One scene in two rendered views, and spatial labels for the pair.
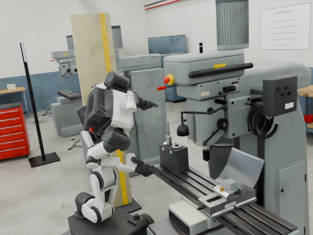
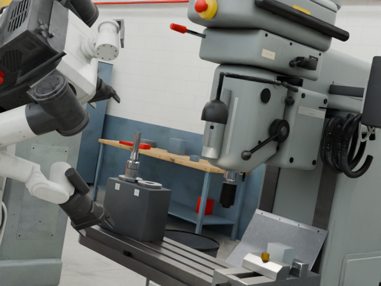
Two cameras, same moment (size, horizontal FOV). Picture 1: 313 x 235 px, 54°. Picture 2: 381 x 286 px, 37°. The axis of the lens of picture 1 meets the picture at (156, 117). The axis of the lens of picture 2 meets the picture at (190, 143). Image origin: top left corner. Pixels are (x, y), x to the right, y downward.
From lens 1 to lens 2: 70 cm
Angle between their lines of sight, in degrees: 21
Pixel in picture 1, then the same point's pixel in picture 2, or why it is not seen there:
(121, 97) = (81, 29)
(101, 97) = (46, 9)
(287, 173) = (357, 270)
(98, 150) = (10, 121)
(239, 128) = (301, 153)
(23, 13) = not seen: outside the picture
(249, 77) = (334, 62)
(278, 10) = not seen: hidden behind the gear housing
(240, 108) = (310, 112)
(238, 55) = (329, 8)
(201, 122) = (244, 115)
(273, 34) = not seen: hidden behind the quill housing
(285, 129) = (369, 181)
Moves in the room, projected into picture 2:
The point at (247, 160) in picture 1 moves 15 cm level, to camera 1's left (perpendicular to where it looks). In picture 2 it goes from (288, 233) to (250, 228)
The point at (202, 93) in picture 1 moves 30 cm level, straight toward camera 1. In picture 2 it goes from (265, 50) to (299, 39)
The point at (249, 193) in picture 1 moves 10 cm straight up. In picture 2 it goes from (311, 278) to (317, 244)
